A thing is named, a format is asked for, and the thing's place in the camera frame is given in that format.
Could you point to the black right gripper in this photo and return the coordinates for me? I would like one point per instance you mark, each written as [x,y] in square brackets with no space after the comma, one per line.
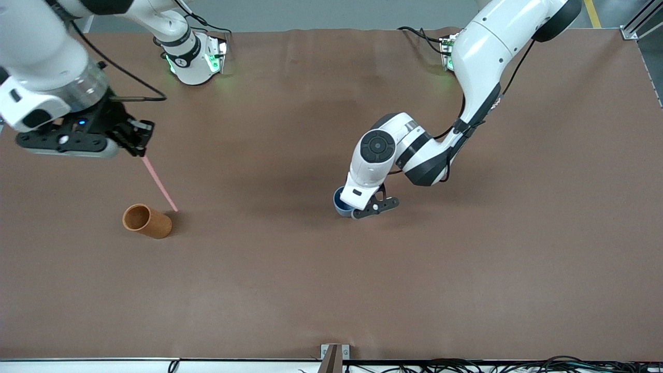
[110,118]

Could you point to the pink chopstick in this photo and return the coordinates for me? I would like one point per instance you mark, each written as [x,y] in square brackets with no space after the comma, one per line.
[160,184]

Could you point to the blue cup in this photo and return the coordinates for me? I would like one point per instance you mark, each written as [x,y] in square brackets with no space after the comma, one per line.
[339,204]

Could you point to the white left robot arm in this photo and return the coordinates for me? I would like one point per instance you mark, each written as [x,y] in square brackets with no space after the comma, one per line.
[487,52]

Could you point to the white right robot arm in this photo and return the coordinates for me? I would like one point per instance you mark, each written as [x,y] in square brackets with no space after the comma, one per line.
[41,57]

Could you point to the brown cylindrical cup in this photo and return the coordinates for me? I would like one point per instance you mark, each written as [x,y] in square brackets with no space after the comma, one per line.
[153,224]

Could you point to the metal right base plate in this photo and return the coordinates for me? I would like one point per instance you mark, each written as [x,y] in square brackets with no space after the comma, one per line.
[221,54]

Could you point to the metal base plate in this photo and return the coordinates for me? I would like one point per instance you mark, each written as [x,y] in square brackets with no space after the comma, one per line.
[445,52]
[221,54]

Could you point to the metal bracket with post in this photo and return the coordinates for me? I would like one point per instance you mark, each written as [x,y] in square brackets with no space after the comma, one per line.
[334,357]

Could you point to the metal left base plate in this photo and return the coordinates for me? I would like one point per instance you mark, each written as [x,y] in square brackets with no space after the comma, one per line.
[445,52]

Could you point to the aluminium frame profile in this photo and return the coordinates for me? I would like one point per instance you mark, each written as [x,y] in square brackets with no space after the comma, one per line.
[642,20]

